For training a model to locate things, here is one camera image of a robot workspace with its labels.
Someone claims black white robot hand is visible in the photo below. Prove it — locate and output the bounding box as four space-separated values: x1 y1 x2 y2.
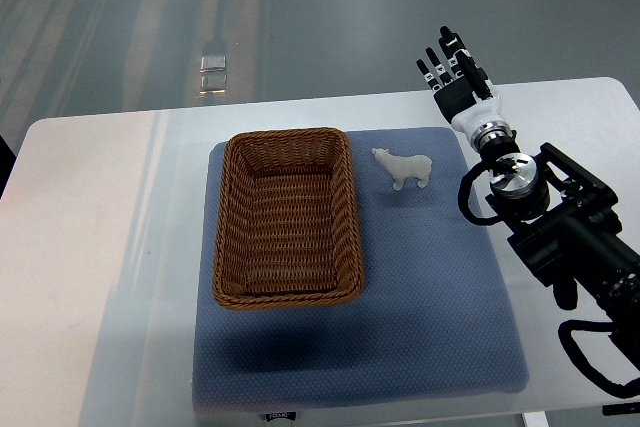
416 26 506 134

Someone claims white toy bear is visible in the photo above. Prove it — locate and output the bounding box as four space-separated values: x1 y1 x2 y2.
371 148 433 191

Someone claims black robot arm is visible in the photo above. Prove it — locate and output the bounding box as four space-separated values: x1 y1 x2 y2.
458 121 639 331

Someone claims brown wicker basket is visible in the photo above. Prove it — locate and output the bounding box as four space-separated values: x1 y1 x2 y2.
212 127 365 311

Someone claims blue fabric mat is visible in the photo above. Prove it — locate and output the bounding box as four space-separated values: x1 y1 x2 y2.
192 127 529 414

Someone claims metal floor socket plate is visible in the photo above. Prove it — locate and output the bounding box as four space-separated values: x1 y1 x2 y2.
200 54 227 95

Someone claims black table control panel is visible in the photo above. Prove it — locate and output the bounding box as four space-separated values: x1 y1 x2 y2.
602 402 640 416

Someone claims black table label plate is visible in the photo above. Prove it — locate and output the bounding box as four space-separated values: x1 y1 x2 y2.
265 411 297 423

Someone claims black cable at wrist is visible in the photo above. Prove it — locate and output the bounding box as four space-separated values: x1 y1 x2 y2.
457 162 506 226

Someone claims black cable lower right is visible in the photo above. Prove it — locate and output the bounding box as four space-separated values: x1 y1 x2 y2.
557 318 640 401

